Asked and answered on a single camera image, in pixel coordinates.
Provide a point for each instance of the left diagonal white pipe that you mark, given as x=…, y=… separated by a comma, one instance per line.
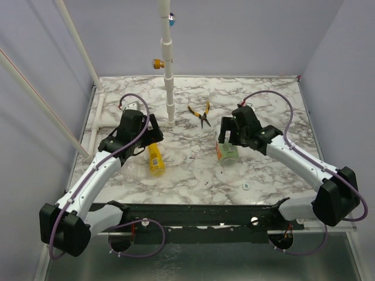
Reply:
x=21, y=81

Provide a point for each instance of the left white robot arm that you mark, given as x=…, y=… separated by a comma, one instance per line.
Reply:
x=69, y=224

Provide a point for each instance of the green label bottle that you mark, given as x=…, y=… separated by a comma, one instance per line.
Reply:
x=227, y=154

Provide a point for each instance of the yellow cap on pipe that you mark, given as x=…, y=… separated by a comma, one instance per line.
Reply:
x=159, y=64

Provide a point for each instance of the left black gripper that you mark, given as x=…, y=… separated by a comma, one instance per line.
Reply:
x=153, y=136

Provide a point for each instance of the white pvc pipe frame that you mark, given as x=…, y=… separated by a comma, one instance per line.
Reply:
x=164, y=8

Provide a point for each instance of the blue cap on pipe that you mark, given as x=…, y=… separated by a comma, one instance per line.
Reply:
x=171, y=19

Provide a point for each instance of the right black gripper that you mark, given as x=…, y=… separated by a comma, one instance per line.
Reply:
x=229, y=129

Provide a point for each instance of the yellow drink bottle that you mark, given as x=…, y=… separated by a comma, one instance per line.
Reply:
x=156, y=164

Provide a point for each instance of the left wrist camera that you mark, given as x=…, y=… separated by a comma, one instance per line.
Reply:
x=131, y=106

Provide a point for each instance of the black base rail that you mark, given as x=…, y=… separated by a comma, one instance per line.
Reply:
x=206, y=224

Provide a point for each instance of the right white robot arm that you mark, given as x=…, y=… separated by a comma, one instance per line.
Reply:
x=335, y=188

